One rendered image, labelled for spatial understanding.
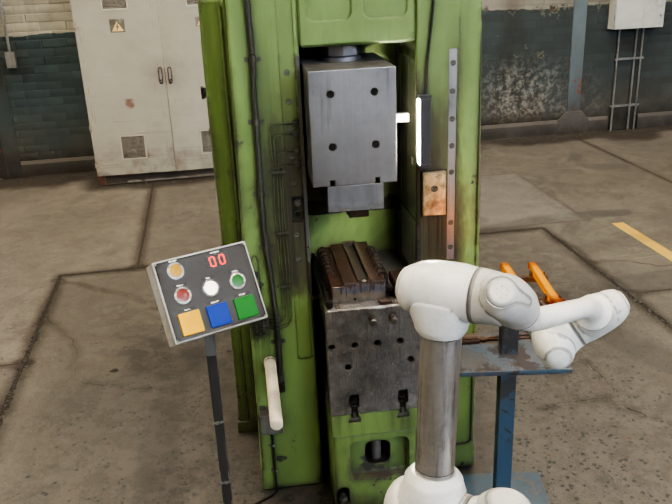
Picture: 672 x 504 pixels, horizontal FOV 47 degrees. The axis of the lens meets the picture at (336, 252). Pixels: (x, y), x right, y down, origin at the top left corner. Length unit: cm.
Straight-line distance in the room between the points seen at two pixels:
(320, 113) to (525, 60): 685
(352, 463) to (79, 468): 129
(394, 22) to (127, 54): 542
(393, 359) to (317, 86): 105
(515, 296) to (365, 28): 134
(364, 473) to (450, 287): 160
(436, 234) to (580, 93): 686
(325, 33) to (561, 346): 131
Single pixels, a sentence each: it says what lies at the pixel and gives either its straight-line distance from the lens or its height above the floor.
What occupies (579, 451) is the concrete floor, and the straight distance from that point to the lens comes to 371.
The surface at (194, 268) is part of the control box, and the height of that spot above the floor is 116.
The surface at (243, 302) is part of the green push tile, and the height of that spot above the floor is 102.
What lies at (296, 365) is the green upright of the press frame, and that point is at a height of 59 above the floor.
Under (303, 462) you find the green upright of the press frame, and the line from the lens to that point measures 335.
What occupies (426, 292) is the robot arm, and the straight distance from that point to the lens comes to 177.
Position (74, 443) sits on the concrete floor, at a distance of 396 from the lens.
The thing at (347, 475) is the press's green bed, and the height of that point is 18.
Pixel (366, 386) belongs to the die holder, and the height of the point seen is 58.
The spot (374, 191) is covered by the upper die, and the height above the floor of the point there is 134.
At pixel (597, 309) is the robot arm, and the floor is 120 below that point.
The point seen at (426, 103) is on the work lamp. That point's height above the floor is 161.
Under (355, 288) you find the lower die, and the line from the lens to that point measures 283.
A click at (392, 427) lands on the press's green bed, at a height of 39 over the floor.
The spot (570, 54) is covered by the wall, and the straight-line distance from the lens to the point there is 957.
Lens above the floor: 212
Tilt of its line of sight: 21 degrees down
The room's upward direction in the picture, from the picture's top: 2 degrees counter-clockwise
